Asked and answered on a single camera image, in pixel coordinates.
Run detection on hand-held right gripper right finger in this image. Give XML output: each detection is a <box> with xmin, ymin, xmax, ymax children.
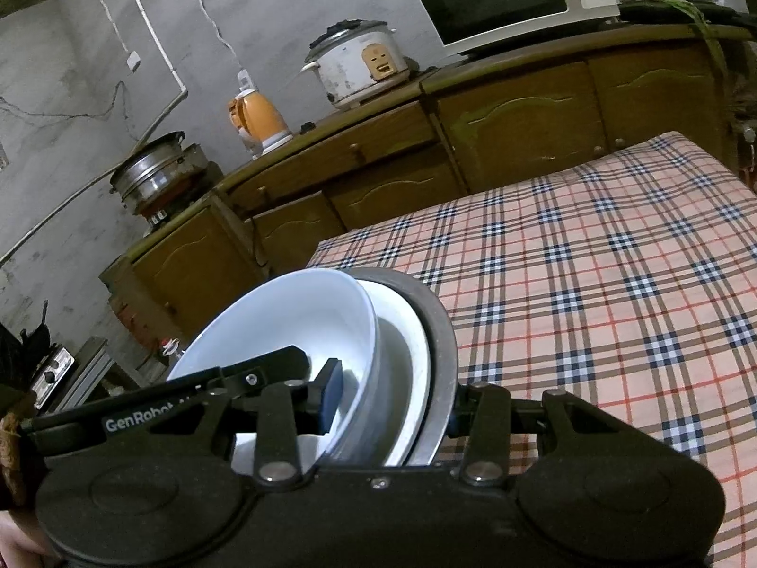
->
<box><xmin>446</xmin><ymin>383</ymin><xmax>634</xmax><ymax>483</ymax></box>

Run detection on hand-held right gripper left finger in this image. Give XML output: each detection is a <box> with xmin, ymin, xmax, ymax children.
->
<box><xmin>180</xmin><ymin>358</ymin><xmax>345</xmax><ymax>483</ymax></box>

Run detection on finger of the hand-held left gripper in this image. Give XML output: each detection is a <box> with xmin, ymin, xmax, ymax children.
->
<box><xmin>233</xmin><ymin>345</ymin><xmax>312</xmax><ymax>400</ymax></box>

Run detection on white ceramic bowl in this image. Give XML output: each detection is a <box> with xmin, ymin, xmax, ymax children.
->
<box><xmin>166</xmin><ymin>268</ymin><xmax>378</xmax><ymax>465</ymax></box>

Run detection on steel bowl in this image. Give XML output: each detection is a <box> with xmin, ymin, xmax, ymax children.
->
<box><xmin>355</xmin><ymin>268</ymin><xmax>460</xmax><ymax>467</ymax></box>

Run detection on white plate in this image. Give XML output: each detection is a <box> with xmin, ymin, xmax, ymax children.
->
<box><xmin>349</xmin><ymin>275</ymin><xmax>431</xmax><ymax>467</ymax></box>

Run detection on silver appliance with knobs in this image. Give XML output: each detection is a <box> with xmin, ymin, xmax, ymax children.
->
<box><xmin>29</xmin><ymin>348</ymin><xmax>77</xmax><ymax>411</ymax></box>

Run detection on plaid tablecloth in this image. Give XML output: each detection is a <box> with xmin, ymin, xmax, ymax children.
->
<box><xmin>308</xmin><ymin>130</ymin><xmax>757</xmax><ymax>568</ymax></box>

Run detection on steel steamer pot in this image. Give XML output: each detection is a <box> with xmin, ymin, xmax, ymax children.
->
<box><xmin>109</xmin><ymin>132</ymin><xmax>191</xmax><ymax>212</ymax></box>

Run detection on orange electric kettle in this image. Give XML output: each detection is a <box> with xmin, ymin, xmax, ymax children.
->
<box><xmin>228</xmin><ymin>88</ymin><xmax>294</xmax><ymax>158</ymax></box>

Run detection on brown wooden cabinet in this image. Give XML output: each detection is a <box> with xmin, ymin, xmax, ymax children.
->
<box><xmin>97</xmin><ymin>18</ymin><xmax>747</xmax><ymax>363</ymax></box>

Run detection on white rice cooker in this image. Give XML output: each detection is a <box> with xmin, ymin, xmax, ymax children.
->
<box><xmin>299</xmin><ymin>19</ymin><xmax>413</xmax><ymax>111</ymax></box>

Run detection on white microwave oven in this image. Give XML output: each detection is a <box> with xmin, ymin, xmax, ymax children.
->
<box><xmin>405</xmin><ymin>0</ymin><xmax>622</xmax><ymax>61</ymax></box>

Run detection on green onions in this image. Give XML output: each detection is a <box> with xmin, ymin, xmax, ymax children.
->
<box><xmin>621</xmin><ymin>0</ymin><xmax>732</xmax><ymax>79</ymax></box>

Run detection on dark tray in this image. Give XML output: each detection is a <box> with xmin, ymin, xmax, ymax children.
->
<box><xmin>618</xmin><ymin>0</ymin><xmax>753</xmax><ymax>44</ymax></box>

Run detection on white power strip cable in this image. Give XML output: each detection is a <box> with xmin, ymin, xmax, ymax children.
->
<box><xmin>176</xmin><ymin>0</ymin><xmax>245</xmax><ymax>73</ymax></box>

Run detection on white wall pipe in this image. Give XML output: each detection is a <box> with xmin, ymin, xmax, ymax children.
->
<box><xmin>0</xmin><ymin>0</ymin><xmax>191</xmax><ymax>268</ymax></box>

